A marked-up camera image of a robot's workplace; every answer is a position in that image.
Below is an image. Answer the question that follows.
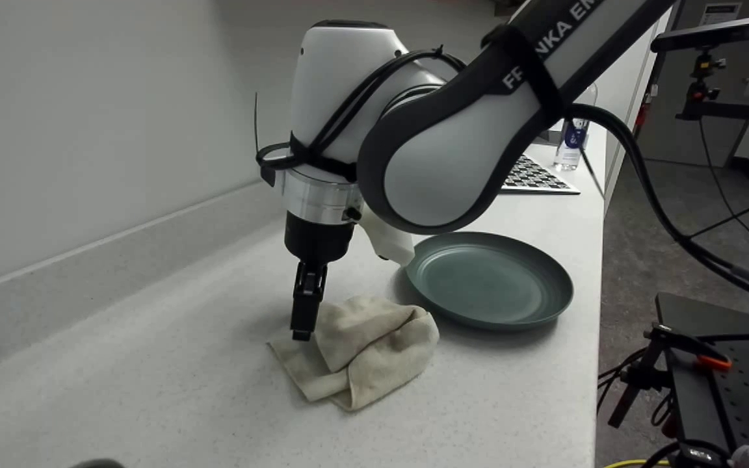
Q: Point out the white computer keyboard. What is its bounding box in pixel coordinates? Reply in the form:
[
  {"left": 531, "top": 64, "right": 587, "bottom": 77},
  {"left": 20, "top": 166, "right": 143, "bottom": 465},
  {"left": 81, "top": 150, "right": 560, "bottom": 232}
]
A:
[{"left": 500, "top": 154, "right": 583, "bottom": 198}]

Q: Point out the red handled clamp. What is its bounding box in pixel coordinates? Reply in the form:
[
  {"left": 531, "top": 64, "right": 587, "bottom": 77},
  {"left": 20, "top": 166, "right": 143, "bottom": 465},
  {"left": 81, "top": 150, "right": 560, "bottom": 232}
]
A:
[{"left": 646, "top": 322, "right": 737, "bottom": 374}]

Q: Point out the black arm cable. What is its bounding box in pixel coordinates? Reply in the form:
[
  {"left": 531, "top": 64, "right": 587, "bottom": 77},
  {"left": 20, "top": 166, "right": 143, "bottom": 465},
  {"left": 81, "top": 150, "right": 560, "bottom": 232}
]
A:
[{"left": 254, "top": 46, "right": 749, "bottom": 313}]

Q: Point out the black breadboard table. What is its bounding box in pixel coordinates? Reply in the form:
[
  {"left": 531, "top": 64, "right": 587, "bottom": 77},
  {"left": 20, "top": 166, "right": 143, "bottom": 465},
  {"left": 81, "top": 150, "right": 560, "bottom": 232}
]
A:
[{"left": 656, "top": 292, "right": 749, "bottom": 457}]

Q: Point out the dark green plate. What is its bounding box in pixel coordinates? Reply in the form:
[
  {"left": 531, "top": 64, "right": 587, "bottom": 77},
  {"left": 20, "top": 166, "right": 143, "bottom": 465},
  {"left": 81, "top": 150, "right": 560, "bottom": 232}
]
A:
[{"left": 403, "top": 228, "right": 578, "bottom": 332}]

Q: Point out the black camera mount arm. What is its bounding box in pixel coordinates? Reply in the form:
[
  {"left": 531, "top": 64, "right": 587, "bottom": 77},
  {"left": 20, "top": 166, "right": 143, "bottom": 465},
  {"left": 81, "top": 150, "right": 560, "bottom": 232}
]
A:
[{"left": 673, "top": 46, "right": 749, "bottom": 125}]

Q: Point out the black tripod head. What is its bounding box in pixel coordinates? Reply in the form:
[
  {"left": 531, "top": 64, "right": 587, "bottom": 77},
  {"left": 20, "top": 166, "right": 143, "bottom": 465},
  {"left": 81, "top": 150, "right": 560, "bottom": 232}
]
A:
[{"left": 607, "top": 340, "right": 682, "bottom": 432}]

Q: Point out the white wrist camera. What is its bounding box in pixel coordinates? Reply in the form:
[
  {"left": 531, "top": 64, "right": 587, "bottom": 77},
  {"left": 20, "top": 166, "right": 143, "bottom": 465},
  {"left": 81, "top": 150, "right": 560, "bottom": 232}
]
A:
[{"left": 360, "top": 205, "right": 422, "bottom": 268}]

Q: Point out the beige cloth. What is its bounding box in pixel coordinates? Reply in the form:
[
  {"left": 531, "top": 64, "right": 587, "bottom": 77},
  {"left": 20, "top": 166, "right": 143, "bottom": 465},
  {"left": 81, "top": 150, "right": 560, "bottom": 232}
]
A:
[{"left": 265, "top": 296, "right": 442, "bottom": 414}]

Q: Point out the black stereo camera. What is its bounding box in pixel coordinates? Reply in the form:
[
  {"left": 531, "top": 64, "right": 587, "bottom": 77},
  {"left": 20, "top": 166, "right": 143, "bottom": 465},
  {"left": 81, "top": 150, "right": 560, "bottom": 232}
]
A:
[{"left": 647, "top": 12, "right": 749, "bottom": 55}]

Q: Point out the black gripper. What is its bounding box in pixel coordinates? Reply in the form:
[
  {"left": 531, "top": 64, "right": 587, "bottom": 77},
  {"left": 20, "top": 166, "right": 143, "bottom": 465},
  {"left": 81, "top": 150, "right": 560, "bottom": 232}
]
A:
[{"left": 283, "top": 205, "right": 364, "bottom": 342}]

